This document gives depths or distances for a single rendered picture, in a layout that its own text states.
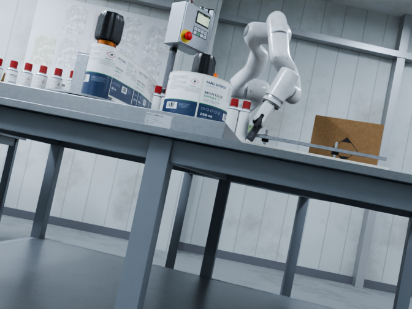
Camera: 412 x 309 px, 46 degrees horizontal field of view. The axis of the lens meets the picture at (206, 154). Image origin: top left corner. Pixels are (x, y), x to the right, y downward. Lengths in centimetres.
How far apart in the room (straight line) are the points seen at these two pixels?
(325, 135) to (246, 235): 288
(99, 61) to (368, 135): 125
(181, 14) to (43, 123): 102
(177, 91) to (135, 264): 52
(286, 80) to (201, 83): 67
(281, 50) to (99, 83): 90
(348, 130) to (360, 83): 310
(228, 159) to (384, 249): 426
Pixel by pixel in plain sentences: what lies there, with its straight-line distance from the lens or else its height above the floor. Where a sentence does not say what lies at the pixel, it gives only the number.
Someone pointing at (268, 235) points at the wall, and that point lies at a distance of 506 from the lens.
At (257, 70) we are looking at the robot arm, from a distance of 256.
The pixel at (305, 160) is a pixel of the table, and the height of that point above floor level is 81.
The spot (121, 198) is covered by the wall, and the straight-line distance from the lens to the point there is 500.
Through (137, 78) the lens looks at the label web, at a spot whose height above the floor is 102.
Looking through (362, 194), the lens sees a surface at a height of 77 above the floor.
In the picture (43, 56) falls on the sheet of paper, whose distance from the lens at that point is 528.
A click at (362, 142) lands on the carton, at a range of 227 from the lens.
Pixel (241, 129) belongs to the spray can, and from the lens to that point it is 204.
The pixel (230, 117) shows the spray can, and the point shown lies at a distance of 205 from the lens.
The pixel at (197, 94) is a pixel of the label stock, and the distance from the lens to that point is 144.
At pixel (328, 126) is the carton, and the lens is 229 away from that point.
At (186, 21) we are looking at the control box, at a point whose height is 139.
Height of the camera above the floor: 72
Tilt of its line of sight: 3 degrees up
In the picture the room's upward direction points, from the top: 12 degrees clockwise
